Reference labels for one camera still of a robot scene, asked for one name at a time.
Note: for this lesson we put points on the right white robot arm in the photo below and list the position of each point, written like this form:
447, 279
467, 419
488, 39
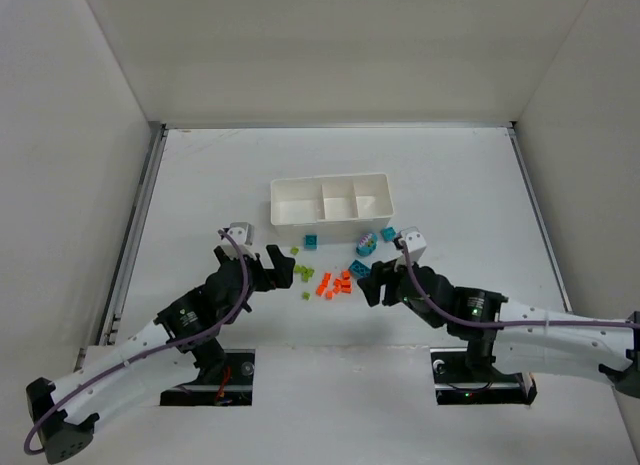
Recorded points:
505, 337

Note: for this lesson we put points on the long teal lego brick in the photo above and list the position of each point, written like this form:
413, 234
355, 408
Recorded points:
359, 269

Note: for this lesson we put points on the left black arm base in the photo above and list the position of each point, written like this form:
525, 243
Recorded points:
231, 386

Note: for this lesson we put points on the white three-compartment container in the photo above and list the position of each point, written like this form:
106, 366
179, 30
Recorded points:
334, 208

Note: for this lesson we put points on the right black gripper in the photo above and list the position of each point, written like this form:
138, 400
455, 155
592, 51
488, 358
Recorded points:
390, 280

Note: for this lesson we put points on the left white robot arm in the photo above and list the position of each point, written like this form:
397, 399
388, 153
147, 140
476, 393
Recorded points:
178, 346

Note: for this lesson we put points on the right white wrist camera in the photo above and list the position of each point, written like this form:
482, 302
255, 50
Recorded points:
412, 239

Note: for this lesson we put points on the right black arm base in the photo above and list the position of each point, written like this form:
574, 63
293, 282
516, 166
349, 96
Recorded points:
456, 384

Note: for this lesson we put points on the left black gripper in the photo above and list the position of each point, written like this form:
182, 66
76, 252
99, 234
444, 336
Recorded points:
255, 267

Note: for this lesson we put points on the square teal lego brick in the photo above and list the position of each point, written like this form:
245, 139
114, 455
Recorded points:
310, 242

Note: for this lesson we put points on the small teal lego brick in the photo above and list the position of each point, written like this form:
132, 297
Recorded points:
388, 234

